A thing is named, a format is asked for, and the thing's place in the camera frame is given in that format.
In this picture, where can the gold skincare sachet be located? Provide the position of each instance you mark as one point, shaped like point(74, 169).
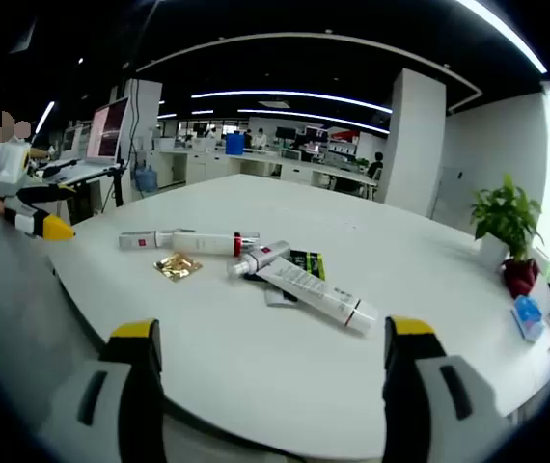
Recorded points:
point(177, 266)

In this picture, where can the blue storage bin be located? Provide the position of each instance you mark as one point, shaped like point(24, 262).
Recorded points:
point(235, 144)

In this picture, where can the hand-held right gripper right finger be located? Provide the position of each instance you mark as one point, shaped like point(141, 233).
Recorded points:
point(439, 410)

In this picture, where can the open laptop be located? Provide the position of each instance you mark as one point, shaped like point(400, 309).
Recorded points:
point(108, 130)

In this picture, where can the dark red plant pot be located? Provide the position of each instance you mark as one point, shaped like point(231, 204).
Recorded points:
point(521, 280)

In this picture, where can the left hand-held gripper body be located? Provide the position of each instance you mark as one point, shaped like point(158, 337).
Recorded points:
point(8, 159)

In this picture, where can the black laptop stand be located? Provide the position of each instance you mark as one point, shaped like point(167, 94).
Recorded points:
point(118, 188)

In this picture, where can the white skincare tube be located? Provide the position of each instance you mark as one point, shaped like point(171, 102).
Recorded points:
point(313, 289)

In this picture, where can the green plant white pot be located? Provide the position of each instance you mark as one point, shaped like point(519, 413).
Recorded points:
point(506, 212)

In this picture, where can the white skincare bottle red collar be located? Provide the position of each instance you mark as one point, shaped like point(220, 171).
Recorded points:
point(202, 243)

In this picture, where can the blue white tissue box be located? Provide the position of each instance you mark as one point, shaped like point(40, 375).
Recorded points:
point(528, 318)

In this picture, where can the white office workbench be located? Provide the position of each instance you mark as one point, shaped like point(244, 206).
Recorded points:
point(299, 171)

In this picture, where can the blue water jug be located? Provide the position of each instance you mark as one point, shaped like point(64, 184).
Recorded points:
point(145, 181)

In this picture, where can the black green skincare sachet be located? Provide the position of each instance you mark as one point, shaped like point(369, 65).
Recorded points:
point(311, 263)

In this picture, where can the silver skincare bottle square label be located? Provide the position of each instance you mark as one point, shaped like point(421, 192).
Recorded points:
point(267, 255)

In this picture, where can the small monitor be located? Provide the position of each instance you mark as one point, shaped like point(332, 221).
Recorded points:
point(73, 141)

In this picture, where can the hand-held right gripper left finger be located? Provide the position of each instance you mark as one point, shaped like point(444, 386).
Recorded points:
point(111, 410)

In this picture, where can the white skincare sachet blue label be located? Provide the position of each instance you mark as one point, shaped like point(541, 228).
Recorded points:
point(275, 296)

